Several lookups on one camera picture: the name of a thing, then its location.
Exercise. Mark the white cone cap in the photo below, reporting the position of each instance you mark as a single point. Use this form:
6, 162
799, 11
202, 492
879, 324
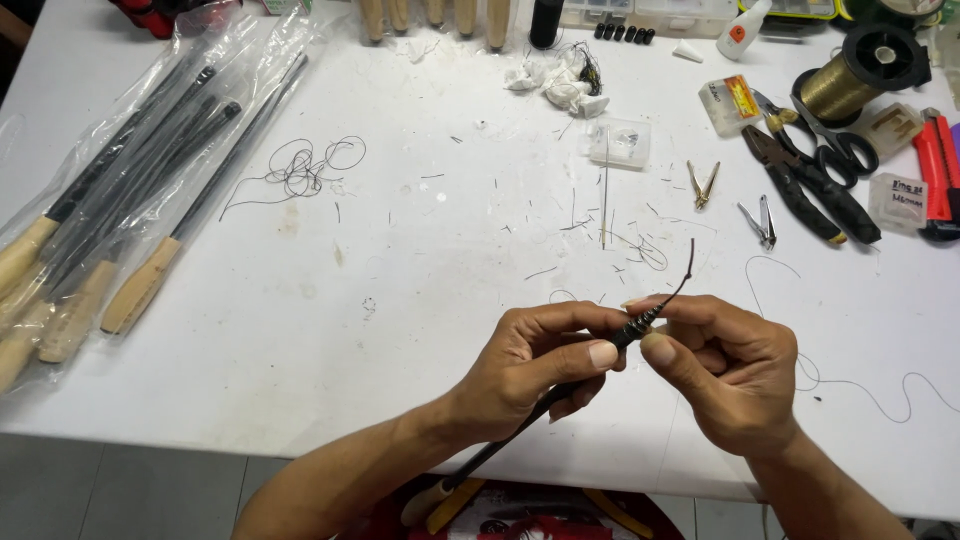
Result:
687, 52

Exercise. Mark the pile of bagged black rods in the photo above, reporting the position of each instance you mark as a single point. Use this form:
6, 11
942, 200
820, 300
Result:
112, 187

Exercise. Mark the small clear plastic box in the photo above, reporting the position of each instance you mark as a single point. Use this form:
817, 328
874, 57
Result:
621, 142

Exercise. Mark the red black object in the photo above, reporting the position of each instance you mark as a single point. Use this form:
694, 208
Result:
161, 13

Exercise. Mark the brass nail clipper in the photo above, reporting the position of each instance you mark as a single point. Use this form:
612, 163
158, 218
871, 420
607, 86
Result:
702, 191

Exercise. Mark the yellow rimmed clear box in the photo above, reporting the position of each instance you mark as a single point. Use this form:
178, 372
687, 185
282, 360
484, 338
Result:
795, 7

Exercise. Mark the person's red yellow shirt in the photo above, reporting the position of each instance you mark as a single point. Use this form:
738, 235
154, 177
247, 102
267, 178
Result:
525, 517

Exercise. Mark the tangled black thread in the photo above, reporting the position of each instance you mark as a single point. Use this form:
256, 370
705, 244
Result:
300, 171

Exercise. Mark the clear compartment box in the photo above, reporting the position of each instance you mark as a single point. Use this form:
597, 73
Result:
645, 11

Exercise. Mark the black thread spool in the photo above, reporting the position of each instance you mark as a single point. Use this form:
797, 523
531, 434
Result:
546, 22

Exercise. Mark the clear box with tan parts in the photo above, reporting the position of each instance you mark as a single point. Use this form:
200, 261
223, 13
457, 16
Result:
892, 129

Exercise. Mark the row of black end caps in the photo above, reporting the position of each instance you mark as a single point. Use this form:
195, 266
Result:
625, 34

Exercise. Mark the clear box with orange label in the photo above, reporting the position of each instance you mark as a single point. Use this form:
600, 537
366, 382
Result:
727, 105

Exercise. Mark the crumpled white tissue pile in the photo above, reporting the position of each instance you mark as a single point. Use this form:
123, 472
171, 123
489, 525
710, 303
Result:
559, 86

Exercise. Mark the white glue bottle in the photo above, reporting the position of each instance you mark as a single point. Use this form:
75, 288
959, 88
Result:
739, 34

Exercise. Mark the gold thread spool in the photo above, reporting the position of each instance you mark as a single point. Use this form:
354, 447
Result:
844, 82

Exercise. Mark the clear box with handwritten label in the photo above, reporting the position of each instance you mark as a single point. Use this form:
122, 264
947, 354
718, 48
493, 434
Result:
898, 201

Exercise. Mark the green white packet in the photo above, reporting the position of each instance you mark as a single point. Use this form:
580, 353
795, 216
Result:
285, 6

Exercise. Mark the small black thread knot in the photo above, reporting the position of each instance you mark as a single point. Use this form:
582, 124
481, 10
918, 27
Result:
590, 71

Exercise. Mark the silver nail clipper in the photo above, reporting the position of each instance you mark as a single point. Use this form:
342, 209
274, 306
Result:
765, 225

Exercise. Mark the person's left hand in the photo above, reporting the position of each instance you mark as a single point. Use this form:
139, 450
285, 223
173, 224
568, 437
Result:
525, 375

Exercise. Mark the long black thread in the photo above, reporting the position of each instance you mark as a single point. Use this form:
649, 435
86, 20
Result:
847, 382

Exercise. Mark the green line spool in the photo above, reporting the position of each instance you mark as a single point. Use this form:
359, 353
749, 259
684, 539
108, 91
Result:
892, 11

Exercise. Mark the thin long needle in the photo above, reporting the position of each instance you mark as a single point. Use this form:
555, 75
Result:
604, 202

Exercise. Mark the scattered black thread clippings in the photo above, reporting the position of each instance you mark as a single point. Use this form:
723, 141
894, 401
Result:
577, 223

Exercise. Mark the wooden grip piece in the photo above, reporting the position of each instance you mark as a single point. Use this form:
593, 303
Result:
372, 19
498, 22
466, 15
436, 11
398, 13

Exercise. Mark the red utility knife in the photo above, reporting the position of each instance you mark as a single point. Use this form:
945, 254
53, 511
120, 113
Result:
934, 169

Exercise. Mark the person's right hand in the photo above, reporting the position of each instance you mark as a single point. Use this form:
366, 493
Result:
742, 382

